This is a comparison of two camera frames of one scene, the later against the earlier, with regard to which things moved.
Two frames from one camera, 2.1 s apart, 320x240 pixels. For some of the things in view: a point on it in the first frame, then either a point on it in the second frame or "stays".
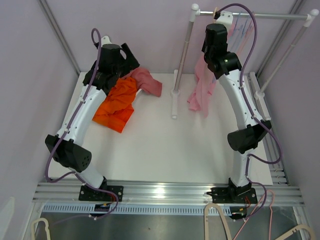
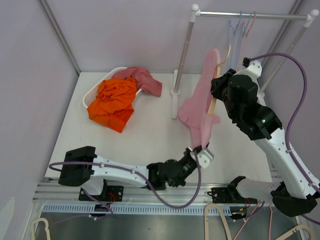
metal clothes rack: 309,18 stays
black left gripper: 129,67 → 187,151
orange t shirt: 117,109 stays
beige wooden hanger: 214,19 → 218,70
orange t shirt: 117,109 stays
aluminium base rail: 47,191 stays
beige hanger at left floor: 46,227 stays
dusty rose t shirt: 144,80 stays
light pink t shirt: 205,79 → 193,114
